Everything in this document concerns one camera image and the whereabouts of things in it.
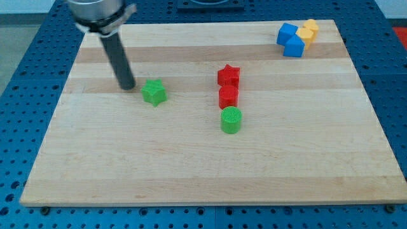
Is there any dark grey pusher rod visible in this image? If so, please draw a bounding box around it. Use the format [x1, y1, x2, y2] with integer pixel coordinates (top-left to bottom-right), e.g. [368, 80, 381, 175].
[100, 33, 136, 90]

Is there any green star block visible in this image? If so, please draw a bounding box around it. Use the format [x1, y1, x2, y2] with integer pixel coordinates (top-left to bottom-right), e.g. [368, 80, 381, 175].
[141, 79, 167, 107]

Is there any red star block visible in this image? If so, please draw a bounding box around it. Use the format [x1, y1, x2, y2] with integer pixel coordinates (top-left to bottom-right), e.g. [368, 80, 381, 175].
[217, 64, 240, 88]

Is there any wooden board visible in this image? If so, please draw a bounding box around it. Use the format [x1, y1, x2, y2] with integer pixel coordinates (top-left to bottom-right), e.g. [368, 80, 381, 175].
[20, 20, 406, 207]

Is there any red cylinder block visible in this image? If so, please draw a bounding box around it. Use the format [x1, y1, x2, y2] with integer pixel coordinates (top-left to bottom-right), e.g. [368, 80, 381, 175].
[218, 85, 239, 109]

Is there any green cylinder block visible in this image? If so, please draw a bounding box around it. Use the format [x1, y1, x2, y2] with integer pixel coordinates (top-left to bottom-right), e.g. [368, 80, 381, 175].
[221, 106, 242, 134]

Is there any blue cube block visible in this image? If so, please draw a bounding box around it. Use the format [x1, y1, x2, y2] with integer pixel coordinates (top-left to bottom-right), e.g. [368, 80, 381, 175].
[276, 23, 298, 46]

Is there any blue pentagon block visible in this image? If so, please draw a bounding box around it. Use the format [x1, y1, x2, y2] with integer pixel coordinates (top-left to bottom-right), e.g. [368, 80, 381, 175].
[283, 34, 305, 57]

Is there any yellow hexagon block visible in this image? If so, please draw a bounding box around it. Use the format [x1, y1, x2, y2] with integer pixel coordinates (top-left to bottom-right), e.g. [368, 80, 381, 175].
[296, 27, 314, 50]

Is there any yellow heart block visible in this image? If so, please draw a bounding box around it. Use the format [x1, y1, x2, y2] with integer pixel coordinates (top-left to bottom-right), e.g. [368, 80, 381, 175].
[303, 19, 319, 42]

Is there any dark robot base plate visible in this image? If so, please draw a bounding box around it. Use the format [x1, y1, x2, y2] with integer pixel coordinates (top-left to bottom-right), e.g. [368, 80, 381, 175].
[176, 0, 245, 11]

